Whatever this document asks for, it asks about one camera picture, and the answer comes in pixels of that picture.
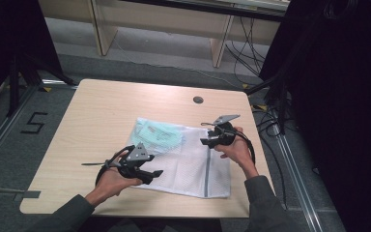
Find black curtain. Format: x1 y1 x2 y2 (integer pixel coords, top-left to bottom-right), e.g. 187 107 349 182
259 0 371 232
0 0 65 112

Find metal floor rail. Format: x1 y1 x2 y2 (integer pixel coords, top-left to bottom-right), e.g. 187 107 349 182
272 124 324 232
0 84 42 175

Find white mesh laundry bag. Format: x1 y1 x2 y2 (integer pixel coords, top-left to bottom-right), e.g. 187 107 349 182
127 116 232 199

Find light wooden desk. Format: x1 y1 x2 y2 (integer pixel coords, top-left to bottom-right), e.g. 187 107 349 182
40 0 292 69

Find person's left hand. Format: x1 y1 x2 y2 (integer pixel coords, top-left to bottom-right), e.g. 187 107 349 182
85 154 143 208

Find black floor cables bundle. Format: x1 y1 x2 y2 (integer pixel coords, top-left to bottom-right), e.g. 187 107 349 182
250 102 288 211
224 15 267 85

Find mint green garment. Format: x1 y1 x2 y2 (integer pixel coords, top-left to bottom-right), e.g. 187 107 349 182
130 120 186 153

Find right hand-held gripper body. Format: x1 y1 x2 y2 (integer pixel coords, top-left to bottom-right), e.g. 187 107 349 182
213 114 241 147

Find black metal stand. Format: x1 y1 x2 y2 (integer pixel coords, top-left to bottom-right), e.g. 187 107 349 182
244 28 307 135
5 52 78 118

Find person's right hand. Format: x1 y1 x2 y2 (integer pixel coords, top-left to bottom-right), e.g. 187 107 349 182
214 126 259 180

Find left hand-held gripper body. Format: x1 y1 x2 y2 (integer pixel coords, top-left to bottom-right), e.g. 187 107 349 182
119 142 153 186

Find person's legs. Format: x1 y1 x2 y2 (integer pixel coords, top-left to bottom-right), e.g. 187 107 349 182
86 217 224 232

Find grey cable tie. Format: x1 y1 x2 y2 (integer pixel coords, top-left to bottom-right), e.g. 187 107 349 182
81 161 111 167

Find grey floor tape strip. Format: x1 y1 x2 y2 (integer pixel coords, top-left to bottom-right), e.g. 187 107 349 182
12 190 42 203

